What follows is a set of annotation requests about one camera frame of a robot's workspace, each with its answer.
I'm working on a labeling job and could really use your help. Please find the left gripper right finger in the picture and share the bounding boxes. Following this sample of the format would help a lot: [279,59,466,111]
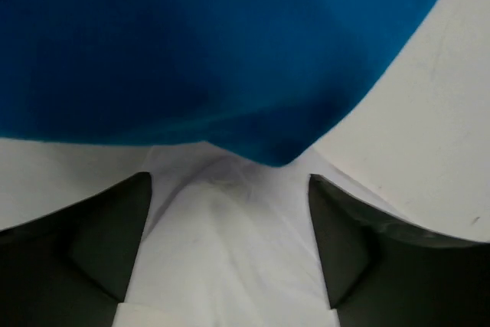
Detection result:
[308,175,489,327]

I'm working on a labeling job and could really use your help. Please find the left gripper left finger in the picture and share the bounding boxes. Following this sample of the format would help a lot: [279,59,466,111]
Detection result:
[1,172,152,327]

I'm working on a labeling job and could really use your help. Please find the white t shirt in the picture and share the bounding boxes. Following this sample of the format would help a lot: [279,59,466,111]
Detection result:
[0,138,490,327]

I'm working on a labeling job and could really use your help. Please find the blue folded t shirt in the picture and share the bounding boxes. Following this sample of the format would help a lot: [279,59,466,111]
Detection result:
[1,0,437,166]

